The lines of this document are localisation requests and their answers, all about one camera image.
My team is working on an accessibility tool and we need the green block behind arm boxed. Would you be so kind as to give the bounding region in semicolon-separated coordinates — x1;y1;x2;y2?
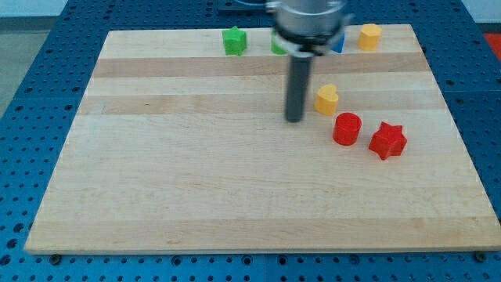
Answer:
271;31;287;56

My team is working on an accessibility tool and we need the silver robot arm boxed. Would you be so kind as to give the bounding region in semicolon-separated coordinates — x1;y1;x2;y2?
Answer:
265;0;354;57

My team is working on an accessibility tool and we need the green star block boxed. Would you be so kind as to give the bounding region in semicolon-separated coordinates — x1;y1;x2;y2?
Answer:
222;26;247;56

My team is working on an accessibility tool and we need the red star block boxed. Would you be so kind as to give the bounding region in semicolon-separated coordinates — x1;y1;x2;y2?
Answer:
369;121;407;161

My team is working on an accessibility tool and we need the wooden board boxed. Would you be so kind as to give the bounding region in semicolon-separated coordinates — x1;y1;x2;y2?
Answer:
24;24;500;255

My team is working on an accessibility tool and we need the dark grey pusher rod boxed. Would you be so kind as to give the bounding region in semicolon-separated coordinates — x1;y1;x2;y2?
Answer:
285;56;313;123

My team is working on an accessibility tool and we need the yellow heart block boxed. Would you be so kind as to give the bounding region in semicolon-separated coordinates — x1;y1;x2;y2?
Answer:
314;84;339;116

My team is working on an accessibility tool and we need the red cylinder block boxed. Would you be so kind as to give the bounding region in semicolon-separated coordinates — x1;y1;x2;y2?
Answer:
333;112;362;146

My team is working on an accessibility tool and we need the blue block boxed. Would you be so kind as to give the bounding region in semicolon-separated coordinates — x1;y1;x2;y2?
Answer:
331;33;345;53

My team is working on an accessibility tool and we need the yellow block at top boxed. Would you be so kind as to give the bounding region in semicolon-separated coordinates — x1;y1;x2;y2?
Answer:
358;23;383;51

